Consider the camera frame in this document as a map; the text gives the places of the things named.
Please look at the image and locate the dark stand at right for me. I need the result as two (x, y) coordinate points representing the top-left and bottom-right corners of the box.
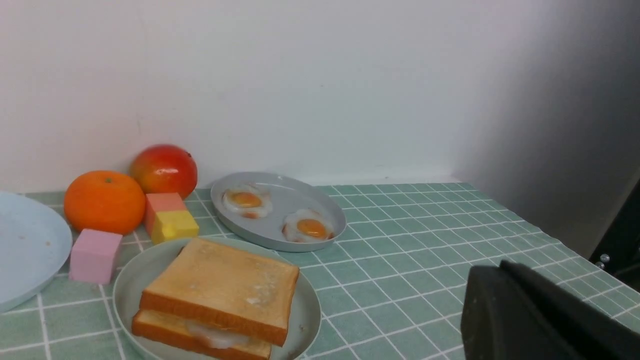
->
(589, 182), (640, 292)

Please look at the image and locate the toast slice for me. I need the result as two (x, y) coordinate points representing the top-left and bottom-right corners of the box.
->
(139, 237), (301, 347)

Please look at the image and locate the back fried egg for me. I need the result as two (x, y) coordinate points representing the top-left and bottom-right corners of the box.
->
(221, 183), (274, 219)

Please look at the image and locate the fried egg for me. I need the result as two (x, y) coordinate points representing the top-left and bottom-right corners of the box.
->
(221, 183), (274, 219)
(281, 208), (335, 244)

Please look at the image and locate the green center plate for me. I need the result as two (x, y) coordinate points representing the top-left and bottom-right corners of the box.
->
(112, 238), (322, 360)

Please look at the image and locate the light blue plate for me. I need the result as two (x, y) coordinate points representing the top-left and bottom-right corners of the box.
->
(0, 191), (73, 313)

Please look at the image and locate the grey egg plate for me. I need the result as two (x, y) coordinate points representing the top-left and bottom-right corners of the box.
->
(210, 172), (347, 253)

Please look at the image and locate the pink cube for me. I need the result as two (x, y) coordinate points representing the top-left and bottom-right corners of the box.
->
(68, 228), (123, 285)

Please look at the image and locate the green tiled tablecloth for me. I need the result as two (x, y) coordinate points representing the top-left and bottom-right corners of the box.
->
(1, 183), (640, 360)

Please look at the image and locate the red tomato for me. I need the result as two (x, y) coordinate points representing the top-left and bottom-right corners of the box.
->
(128, 144), (198, 199)

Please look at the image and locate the orange fruit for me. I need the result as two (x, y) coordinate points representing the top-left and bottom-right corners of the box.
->
(62, 170), (146, 235)

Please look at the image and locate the front fried egg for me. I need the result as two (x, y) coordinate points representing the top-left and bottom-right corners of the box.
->
(281, 208), (335, 244)

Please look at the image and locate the salmon red cube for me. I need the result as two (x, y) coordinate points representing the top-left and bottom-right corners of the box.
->
(143, 193), (188, 237)

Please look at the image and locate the yellow cube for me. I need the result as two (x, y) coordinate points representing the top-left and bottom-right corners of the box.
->
(150, 210), (200, 245)

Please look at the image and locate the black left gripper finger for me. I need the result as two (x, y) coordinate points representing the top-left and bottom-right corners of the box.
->
(461, 260), (640, 360)

